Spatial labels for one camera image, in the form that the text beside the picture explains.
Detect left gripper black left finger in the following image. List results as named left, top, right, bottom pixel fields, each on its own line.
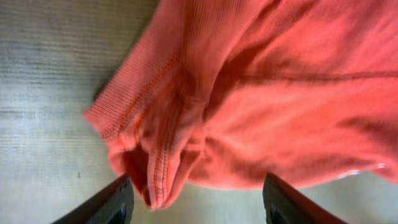
left=53, top=175, right=134, bottom=224

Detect orange printed t-shirt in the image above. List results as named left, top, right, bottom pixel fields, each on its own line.
left=84, top=0, right=397, bottom=210

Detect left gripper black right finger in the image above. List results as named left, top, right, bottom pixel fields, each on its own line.
left=262, top=173, right=345, bottom=224

